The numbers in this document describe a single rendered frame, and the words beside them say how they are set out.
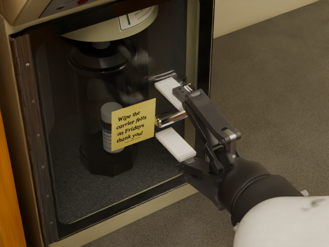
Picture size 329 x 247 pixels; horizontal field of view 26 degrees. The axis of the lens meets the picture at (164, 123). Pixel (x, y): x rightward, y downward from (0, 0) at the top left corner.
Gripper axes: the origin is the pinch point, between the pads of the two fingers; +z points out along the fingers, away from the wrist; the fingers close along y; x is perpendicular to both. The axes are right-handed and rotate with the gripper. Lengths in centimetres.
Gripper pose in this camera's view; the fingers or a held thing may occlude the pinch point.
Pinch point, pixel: (171, 115)
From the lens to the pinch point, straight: 105.9
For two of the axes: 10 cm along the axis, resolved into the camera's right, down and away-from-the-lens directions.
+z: -5.4, -5.4, 6.4
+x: -8.4, 3.5, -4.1
